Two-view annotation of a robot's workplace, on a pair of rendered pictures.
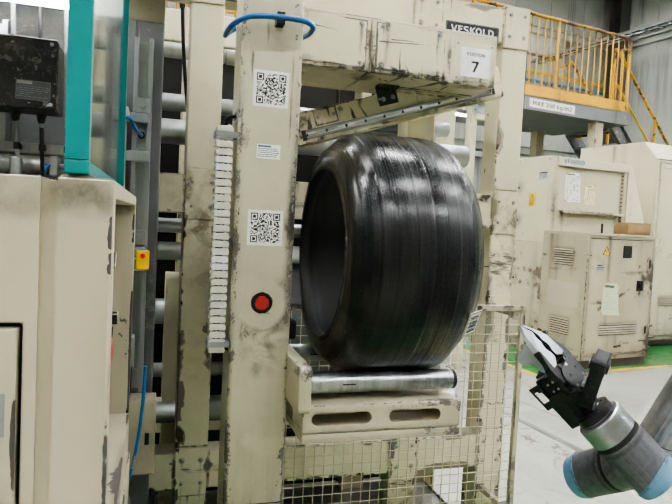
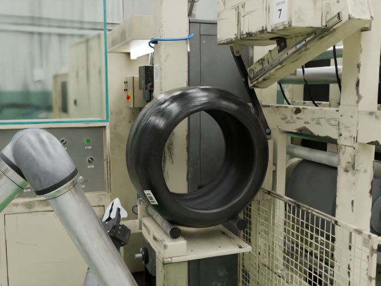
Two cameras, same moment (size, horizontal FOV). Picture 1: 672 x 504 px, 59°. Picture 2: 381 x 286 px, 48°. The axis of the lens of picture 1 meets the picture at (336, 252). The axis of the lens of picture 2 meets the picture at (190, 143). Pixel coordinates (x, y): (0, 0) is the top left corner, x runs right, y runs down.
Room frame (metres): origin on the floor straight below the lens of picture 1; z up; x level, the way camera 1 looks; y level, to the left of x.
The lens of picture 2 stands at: (1.31, -1.81, 1.44)
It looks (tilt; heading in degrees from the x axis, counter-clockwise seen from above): 7 degrees down; 87
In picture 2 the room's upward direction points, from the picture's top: straight up
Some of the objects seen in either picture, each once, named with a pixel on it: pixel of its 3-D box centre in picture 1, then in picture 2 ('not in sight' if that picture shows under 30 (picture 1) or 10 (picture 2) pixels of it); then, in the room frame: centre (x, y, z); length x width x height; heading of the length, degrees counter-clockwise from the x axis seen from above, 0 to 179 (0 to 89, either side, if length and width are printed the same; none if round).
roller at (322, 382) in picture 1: (381, 380); (162, 219); (1.29, -0.11, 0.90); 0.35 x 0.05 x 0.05; 107
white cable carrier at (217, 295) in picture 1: (222, 239); not in sight; (1.28, 0.24, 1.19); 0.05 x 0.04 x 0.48; 17
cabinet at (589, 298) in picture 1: (595, 297); not in sight; (5.80, -2.55, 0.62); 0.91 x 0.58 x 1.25; 115
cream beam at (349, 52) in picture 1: (381, 59); (274, 20); (1.74, -0.10, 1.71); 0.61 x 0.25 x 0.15; 107
